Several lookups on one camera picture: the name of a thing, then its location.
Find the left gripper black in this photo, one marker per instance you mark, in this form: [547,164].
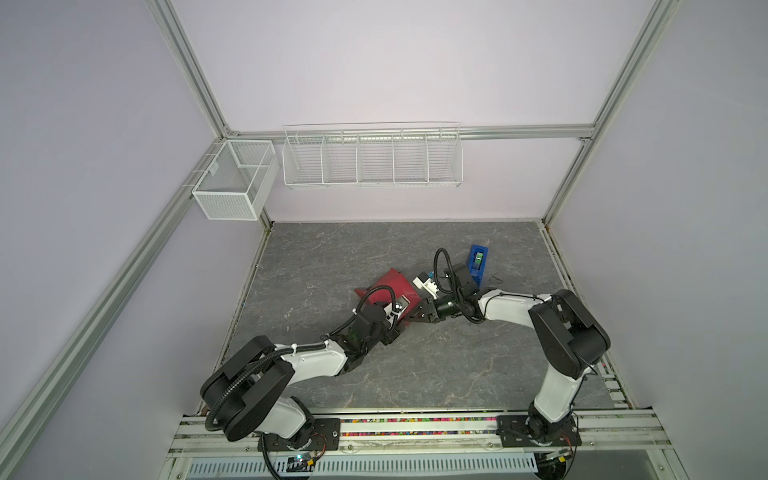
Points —
[391,335]

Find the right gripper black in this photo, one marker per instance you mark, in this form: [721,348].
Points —
[427,307]

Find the dark red wrapping paper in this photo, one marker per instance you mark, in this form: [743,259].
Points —
[394,284]

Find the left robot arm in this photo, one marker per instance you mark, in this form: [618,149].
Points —
[246,394]

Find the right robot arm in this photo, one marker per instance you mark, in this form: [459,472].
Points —
[571,339]

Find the blue tape dispenser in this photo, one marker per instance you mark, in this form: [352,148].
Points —
[476,262]

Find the small white mesh basket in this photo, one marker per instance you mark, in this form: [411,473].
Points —
[236,183]

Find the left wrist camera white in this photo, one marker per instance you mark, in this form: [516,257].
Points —
[395,311]

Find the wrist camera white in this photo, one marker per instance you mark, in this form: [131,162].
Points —
[395,311]
[425,282]

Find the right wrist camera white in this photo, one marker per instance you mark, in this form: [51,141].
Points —
[425,282]

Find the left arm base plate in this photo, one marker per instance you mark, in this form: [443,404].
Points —
[317,435]

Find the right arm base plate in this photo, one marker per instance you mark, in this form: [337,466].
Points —
[532,431]

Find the long white wire basket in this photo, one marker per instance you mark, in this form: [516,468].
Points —
[389,154]

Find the aluminium front rail frame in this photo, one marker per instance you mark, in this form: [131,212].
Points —
[437,432]

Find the white slotted cable duct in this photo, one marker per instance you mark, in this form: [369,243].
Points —
[373,466]

